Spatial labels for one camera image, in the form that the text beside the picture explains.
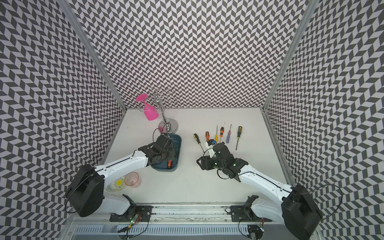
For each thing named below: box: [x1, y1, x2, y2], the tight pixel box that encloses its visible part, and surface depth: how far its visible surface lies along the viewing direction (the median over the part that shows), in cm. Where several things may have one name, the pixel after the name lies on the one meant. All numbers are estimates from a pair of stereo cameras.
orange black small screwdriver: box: [219, 126, 225, 143], surface depth 106 cm
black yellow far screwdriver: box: [235, 126, 243, 151], surface depth 104 cm
